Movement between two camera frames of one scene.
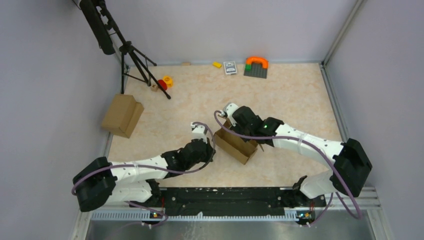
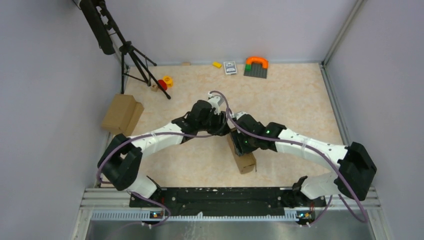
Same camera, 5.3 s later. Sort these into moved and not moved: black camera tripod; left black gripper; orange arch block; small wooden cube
Moved: left black gripper
Not moved: small wooden cube; black camera tripod; orange arch block
